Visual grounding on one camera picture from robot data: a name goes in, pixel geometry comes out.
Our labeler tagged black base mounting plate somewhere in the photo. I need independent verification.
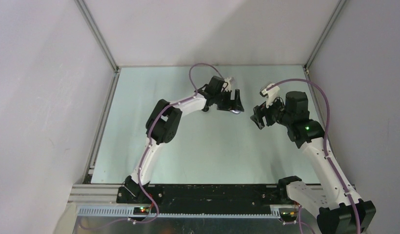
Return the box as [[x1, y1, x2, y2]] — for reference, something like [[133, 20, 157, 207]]
[[116, 184, 297, 215]]

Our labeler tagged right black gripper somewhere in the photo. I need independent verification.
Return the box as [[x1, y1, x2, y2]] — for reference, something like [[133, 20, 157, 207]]
[[250, 94, 293, 129]]

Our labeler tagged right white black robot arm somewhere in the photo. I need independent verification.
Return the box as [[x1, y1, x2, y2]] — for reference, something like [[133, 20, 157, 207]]
[[251, 90, 376, 234]]

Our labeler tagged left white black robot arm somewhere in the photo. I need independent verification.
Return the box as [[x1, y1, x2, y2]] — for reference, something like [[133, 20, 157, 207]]
[[124, 76, 244, 203]]

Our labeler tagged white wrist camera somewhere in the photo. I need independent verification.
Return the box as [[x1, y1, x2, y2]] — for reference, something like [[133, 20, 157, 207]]
[[222, 77, 235, 92], [259, 83, 280, 108]]

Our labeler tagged aluminium corner post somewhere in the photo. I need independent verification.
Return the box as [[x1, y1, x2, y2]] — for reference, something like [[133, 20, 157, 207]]
[[74, 0, 119, 73], [304, 0, 348, 71]]

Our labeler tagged aluminium frame rail front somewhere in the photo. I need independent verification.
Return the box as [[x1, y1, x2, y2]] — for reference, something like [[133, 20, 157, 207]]
[[67, 184, 362, 209]]

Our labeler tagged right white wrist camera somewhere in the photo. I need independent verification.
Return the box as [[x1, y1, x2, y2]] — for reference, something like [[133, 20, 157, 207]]
[[259, 83, 280, 108]]

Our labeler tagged right aluminium corner post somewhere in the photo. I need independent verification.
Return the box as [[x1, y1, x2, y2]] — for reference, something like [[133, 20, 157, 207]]
[[304, 0, 348, 71]]

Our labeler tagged left aluminium corner post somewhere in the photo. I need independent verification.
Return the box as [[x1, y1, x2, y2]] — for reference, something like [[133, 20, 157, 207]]
[[74, 0, 119, 73]]

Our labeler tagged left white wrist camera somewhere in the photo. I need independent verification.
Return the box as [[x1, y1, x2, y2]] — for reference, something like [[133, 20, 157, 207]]
[[222, 77, 235, 92]]

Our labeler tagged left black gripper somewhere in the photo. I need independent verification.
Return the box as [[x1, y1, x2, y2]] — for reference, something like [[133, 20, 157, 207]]
[[214, 89, 243, 112]]

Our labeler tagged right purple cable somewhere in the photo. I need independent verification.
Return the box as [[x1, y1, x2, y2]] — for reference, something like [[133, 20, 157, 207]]
[[268, 78, 362, 234]]

